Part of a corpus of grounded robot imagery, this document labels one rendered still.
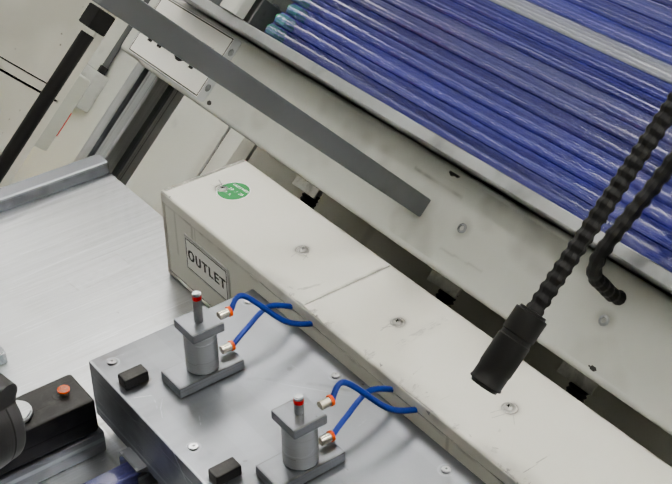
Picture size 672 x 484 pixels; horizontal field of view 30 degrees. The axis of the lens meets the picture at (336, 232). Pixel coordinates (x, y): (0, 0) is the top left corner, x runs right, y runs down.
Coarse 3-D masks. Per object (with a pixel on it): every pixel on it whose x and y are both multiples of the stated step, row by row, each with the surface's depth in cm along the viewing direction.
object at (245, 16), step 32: (160, 0) 116; (192, 0) 108; (224, 0) 104; (256, 0) 105; (288, 0) 109; (192, 32) 112; (224, 32) 109; (256, 32) 102; (160, 64) 113; (288, 64) 105; (352, 96) 93; (416, 128) 88; (448, 160) 91; (480, 160) 84; (512, 192) 82; (576, 224) 78; (608, 256) 80; (640, 256) 75
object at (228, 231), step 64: (192, 192) 98; (256, 192) 98; (192, 256) 98; (256, 256) 91; (320, 256) 91; (320, 320) 85; (384, 320) 84; (448, 320) 84; (384, 384) 80; (448, 384) 79; (512, 384) 79; (448, 448) 77; (512, 448) 74; (576, 448) 74; (640, 448) 74
